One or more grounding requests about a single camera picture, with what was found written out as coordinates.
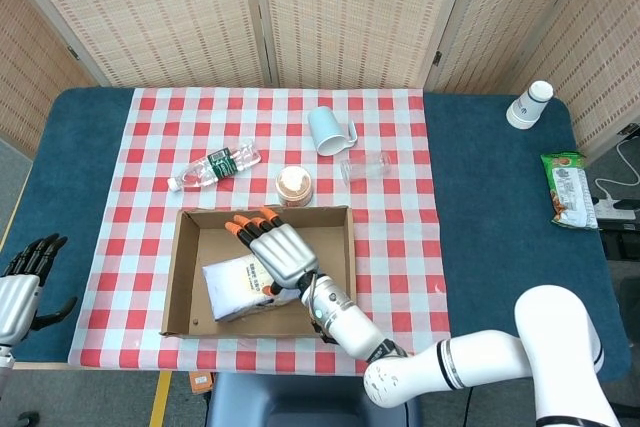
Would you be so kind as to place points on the white power strip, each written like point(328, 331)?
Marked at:
point(612, 208)

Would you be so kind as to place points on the white paper cup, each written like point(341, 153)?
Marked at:
point(529, 104)

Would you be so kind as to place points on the red-white checkered tablecloth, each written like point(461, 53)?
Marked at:
point(150, 227)

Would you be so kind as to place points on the blue table cover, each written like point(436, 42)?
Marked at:
point(500, 197)

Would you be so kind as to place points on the green snack bag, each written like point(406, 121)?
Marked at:
point(570, 189)

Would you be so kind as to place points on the orange small box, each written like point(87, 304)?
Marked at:
point(200, 381)

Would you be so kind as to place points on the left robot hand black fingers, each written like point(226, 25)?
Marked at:
point(20, 292)

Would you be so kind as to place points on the brown cardboard box tray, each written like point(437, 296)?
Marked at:
point(260, 272)

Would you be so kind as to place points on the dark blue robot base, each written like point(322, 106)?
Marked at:
point(300, 402)

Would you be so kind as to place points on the clear plastic water bottle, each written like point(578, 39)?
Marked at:
point(215, 167)

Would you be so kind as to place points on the woven folding screen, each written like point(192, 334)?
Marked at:
point(320, 12)

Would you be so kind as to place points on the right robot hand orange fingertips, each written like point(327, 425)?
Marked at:
point(280, 252)

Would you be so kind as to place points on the light blue plastic mug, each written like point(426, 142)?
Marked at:
point(327, 132)

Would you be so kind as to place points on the white tissue pack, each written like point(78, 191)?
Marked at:
point(235, 287)

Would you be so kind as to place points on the brown lidded snack cup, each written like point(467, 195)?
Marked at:
point(294, 187)

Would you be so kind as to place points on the clear drinking glass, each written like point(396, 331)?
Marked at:
point(365, 167)

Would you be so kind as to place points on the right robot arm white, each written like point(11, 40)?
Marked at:
point(450, 347)

